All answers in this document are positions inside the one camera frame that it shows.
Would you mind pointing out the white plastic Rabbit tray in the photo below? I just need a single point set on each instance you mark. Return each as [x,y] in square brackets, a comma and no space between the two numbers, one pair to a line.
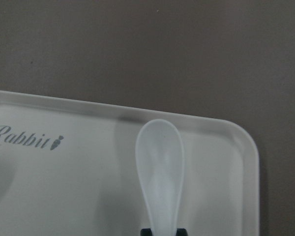
[68,168]

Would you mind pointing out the white plastic soup spoon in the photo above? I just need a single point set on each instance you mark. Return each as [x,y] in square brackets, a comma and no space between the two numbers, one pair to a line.
[160,163]

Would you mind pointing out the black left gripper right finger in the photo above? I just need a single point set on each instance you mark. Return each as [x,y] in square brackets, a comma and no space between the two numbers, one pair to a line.
[181,232]

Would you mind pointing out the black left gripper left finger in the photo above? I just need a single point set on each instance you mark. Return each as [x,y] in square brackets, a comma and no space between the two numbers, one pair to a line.
[146,232]

